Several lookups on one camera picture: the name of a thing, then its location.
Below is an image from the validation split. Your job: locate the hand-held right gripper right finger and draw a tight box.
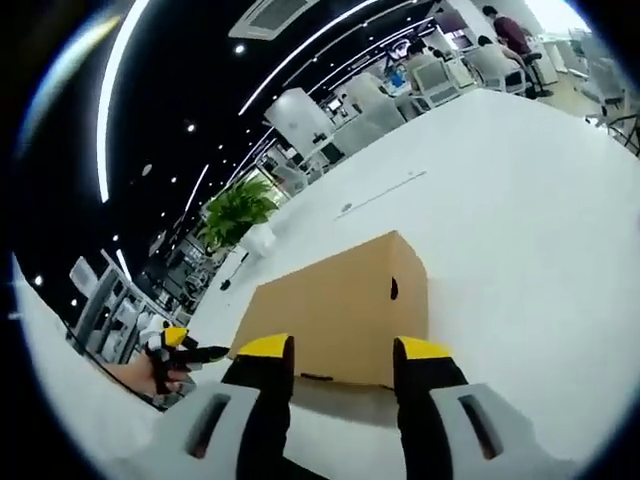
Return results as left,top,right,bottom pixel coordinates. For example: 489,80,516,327
392,335,554,480

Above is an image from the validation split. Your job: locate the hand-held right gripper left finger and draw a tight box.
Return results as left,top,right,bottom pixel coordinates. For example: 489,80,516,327
152,332,301,480

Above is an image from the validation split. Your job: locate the brown cardboard shoe box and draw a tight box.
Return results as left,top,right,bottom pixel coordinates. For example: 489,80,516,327
227,229,430,391

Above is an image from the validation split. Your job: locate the white metal rack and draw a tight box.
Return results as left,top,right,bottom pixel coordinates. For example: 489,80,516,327
69,254,151,361

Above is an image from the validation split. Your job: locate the green potted plant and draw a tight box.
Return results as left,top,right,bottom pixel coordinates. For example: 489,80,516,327
196,177,280,259

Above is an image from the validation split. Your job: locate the ceiling air vent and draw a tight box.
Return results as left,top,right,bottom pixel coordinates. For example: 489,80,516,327
228,0,321,41

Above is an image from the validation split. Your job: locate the black stool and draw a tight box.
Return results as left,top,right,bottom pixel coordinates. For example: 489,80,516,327
522,49,554,99

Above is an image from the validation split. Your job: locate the black table cable with plug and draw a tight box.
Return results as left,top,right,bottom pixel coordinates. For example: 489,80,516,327
218,249,248,292

